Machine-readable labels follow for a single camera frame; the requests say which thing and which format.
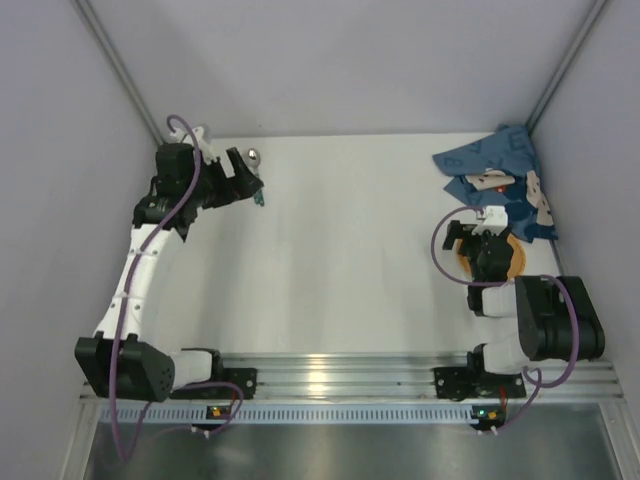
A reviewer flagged blue cartoon placemat cloth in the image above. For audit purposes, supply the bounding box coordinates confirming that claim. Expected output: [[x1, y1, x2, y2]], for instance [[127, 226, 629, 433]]
[[433, 125, 557, 243]]

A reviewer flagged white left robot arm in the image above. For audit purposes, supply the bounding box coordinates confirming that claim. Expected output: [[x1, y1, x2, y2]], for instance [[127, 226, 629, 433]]
[[74, 143, 264, 402]]

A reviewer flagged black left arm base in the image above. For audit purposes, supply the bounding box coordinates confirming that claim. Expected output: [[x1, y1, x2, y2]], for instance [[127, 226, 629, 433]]
[[209, 351, 258, 400]]

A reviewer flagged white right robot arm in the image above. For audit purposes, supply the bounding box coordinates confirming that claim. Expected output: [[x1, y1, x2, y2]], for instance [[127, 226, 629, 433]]
[[442, 220, 605, 374]]

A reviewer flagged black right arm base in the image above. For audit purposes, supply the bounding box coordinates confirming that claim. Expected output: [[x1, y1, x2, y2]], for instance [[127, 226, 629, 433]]
[[433, 345, 527, 402]]

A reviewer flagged round wooden plate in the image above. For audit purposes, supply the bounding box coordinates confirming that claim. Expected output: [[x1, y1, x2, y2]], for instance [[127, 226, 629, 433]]
[[455, 234, 526, 281]]

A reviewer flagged metal spoon patterned handle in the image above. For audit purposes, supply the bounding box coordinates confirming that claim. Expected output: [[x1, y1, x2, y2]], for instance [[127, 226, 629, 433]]
[[244, 148, 264, 200]]

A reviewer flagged metal fork patterned handle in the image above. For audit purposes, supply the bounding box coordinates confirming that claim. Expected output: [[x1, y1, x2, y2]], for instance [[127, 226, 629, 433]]
[[254, 193, 265, 207]]

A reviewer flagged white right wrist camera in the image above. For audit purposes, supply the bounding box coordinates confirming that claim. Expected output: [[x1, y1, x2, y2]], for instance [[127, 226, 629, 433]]
[[472, 205, 508, 236]]

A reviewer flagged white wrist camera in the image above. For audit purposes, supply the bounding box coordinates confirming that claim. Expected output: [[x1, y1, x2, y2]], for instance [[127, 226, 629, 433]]
[[472, 205, 508, 236], [170, 125, 217, 163]]

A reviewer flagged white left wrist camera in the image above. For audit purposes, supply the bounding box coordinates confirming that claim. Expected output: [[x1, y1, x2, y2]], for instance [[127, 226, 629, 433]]
[[170, 125, 217, 163]]

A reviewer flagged aluminium mounting rail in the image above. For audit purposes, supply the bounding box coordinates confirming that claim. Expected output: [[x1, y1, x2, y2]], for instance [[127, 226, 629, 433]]
[[224, 353, 623, 403]]

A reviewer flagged left aluminium frame post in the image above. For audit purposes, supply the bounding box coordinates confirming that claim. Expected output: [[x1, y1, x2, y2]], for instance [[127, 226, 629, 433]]
[[70, 0, 163, 145]]

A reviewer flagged aluminium frame post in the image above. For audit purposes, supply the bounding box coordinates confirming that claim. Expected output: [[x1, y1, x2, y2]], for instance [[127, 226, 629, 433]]
[[70, 0, 163, 145], [525, 0, 611, 135]]

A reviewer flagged slotted grey cable duct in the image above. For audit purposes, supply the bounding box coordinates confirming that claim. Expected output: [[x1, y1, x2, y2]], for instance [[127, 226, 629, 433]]
[[99, 403, 506, 425]]

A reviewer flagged right aluminium frame post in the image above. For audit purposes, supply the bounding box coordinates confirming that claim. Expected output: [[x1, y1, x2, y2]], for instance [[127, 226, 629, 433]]
[[525, 0, 611, 135]]

